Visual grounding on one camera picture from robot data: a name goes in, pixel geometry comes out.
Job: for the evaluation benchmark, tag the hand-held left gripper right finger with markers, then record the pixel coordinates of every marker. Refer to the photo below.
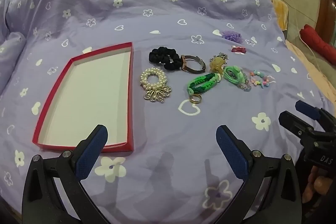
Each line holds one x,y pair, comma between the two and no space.
233,155

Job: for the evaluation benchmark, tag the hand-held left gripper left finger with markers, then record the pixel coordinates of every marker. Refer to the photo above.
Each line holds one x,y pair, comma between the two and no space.
92,154

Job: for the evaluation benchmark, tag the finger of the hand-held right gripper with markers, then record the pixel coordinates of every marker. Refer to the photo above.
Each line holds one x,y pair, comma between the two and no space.
305,108
291,120

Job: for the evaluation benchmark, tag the red shallow box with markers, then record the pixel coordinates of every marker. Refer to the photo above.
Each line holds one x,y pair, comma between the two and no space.
86,92

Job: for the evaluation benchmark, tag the pink hair clip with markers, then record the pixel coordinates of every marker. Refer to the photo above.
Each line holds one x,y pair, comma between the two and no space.
239,50

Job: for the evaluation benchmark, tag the yellow hair claw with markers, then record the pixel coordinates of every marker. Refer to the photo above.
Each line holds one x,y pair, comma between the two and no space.
216,65

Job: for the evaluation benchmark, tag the black scrunchie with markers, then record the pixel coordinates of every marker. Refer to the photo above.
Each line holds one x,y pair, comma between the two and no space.
157,56

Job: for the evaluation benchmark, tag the person's right hand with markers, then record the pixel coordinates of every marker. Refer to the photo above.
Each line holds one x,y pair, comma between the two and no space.
320,183

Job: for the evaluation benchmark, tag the red cushion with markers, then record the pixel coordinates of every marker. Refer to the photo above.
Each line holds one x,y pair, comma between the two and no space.
316,43

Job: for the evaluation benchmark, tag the brown wooden furniture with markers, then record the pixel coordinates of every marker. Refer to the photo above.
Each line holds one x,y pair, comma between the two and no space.
328,8

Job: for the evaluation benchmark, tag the purple flower print bedsheet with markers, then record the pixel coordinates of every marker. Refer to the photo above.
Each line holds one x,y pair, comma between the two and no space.
157,6

